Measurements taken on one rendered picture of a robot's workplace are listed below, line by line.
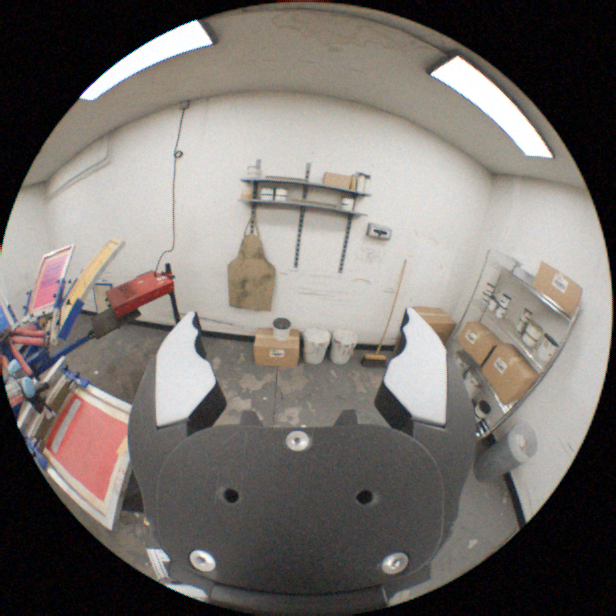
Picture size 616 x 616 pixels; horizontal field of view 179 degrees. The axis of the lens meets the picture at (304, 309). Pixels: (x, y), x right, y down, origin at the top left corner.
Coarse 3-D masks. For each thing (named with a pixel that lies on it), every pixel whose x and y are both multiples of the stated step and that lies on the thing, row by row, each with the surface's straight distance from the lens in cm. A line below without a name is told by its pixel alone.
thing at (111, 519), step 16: (48, 400) 152; (112, 400) 113; (32, 432) 152; (48, 464) 130; (128, 464) 94; (64, 480) 121; (128, 480) 96; (80, 496) 111; (112, 496) 96; (96, 512) 102; (112, 512) 96; (112, 528) 98
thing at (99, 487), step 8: (56, 424) 140; (56, 432) 138; (48, 440) 141; (64, 440) 130; (48, 448) 139; (56, 456) 132; (104, 456) 107; (64, 464) 125; (104, 464) 106; (112, 464) 103; (72, 472) 119; (80, 472) 115; (96, 472) 108; (104, 472) 105; (112, 472) 102; (80, 480) 115; (88, 480) 111; (96, 480) 107; (104, 480) 104; (88, 488) 110; (96, 488) 107; (104, 488) 104; (96, 496) 107; (104, 496) 103
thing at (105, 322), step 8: (104, 312) 206; (112, 312) 199; (136, 312) 181; (96, 320) 200; (104, 320) 192; (112, 320) 185; (120, 320) 179; (128, 320) 175; (96, 328) 187; (104, 328) 180; (112, 328) 174; (88, 336) 192; (96, 336) 176; (72, 344) 194; (80, 344) 194; (56, 352) 202; (64, 352) 197; (56, 360) 200; (40, 368) 205; (48, 368) 204
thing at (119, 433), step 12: (72, 396) 142; (84, 408) 129; (96, 408) 122; (60, 420) 139; (72, 420) 131; (108, 420) 113; (120, 420) 109; (120, 432) 106; (108, 444) 107; (120, 444) 103; (108, 456) 105
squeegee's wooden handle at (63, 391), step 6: (66, 384) 136; (60, 390) 135; (66, 390) 137; (54, 396) 135; (60, 396) 136; (66, 396) 138; (54, 402) 135; (60, 402) 136; (54, 408) 136; (42, 414) 136; (42, 420) 134; (48, 420) 136; (36, 426) 136; (42, 426) 135; (48, 426) 137; (36, 432) 135; (42, 432) 136; (36, 438) 136; (42, 438) 137
